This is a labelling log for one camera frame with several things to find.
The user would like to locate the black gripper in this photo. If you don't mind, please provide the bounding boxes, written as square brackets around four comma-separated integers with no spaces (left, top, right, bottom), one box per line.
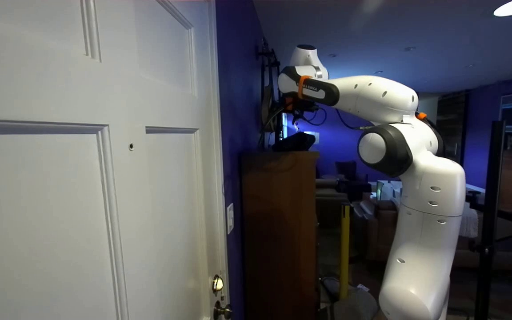
[282,92,321,122]

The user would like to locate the brown cardboard box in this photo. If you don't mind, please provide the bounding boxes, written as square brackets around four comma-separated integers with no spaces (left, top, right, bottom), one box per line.
[362,199,402,263]

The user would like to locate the yellow pole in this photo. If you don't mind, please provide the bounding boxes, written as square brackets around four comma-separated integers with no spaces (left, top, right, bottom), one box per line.
[338,202,354,302]

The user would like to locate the metal deadbolt lock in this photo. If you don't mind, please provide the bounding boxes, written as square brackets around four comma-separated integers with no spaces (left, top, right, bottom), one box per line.
[210,273,228,296]

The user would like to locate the metal door knob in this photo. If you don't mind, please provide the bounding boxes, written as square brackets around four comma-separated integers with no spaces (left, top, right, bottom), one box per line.
[212,298,234,320]

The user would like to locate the black tripod pole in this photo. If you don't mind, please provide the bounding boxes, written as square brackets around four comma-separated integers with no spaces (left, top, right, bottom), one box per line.
[474,119,509,320]

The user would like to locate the black wall rack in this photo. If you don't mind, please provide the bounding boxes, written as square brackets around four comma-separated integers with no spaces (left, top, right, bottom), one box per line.
[255,39,285,149]

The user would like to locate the white light switch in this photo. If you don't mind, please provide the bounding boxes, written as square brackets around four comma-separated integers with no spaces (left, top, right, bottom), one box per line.
[225,200,237,236]

